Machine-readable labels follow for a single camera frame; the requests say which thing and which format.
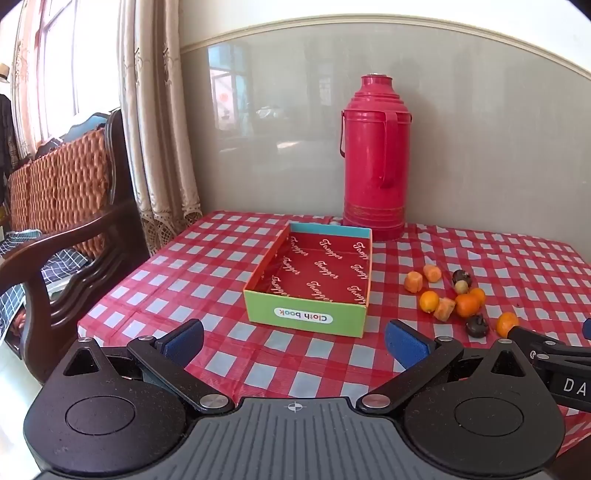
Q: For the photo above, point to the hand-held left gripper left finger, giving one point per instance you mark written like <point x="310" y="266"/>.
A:
<point x="184" y="342"/>

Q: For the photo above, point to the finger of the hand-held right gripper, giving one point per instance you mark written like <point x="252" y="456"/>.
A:
<point x="531" y="338"/>
<point x="587" y="330"/>

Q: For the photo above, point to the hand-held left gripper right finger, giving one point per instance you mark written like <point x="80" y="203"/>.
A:
<point x="406" y="342"/>

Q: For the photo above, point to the small orange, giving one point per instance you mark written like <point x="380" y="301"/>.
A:
<point x="505" y="323"/>
<point x="429" y="301"/>
<point x="480" y="295"/>
<point x="467" y="305"/>

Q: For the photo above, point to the green and red cardboard box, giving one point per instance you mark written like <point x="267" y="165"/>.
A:
<point x="318" y="272"/>

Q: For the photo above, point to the orange carrot piece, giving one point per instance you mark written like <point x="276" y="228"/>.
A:
<point x="413" y="281"/>
<point x="445" y="309"/>
<point x="432" y="273"/>

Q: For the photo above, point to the dark mangosteen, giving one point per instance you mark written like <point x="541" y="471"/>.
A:
<point x="477" y="326"/>
<point x="461" y="276"/>

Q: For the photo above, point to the red checked tablecloth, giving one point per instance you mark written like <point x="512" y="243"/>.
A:
<point x="194" y="277"/>

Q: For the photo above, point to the small yellow-green fruit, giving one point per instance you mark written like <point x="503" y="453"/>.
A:
<point x="461" y="287"/>

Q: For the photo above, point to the blue checked cloth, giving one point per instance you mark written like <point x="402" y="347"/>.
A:
<point x="60" y="265"/>

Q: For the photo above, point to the dark wooden armchair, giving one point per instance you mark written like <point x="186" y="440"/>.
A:
<point x="69" y="240"/>

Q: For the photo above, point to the red thermos flask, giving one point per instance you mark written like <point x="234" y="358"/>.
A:
<point x="375" y="161"/>

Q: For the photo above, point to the orange woven chair cushion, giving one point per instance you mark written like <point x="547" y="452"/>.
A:
<point x="64" y="184"/>

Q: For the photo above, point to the beige lace curtain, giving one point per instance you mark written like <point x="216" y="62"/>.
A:
<point x="159" y="115"/>

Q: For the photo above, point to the window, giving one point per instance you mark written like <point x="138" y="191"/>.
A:
<point x="69" y="60"/>

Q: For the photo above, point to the straw hat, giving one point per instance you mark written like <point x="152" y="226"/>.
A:
<point x="4" y="74"/>

